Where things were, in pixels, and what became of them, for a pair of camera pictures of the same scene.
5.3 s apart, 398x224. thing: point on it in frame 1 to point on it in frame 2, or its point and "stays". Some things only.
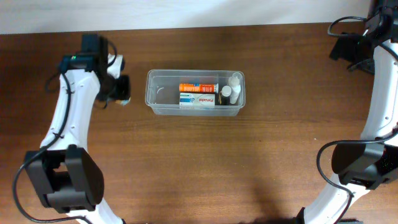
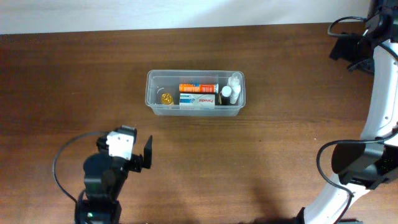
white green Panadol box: x=196 y=101 stays
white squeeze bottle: x=234 y=83 stays
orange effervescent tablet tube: x=199 y=88 stays
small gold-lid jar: x=124 y=102 to x=167 y=99
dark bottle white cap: x=226 y=93 stays
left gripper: x=124 y=91 to x=147 y=153
